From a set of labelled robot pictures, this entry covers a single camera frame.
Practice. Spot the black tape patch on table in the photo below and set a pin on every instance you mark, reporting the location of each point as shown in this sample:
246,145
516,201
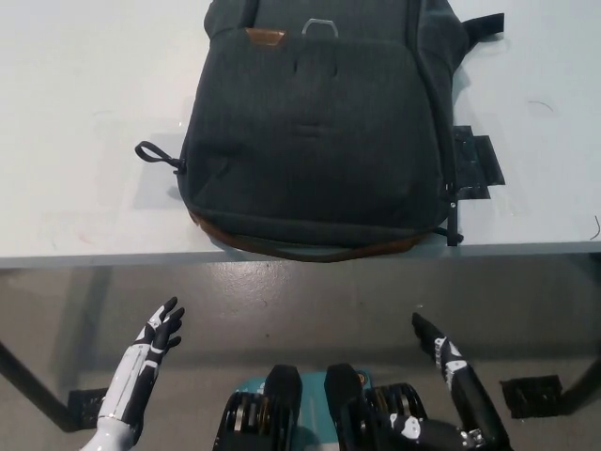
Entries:
476,164

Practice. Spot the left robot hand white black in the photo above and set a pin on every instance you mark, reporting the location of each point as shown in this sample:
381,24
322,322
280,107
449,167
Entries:
131,376

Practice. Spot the black table leg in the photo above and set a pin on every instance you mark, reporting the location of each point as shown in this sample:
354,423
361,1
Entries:
582,380
33,385

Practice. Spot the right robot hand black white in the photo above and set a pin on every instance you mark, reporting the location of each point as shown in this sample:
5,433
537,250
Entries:
474,394

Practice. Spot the dark grey backpack brown trim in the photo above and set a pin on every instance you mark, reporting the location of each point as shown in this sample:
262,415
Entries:
319,155

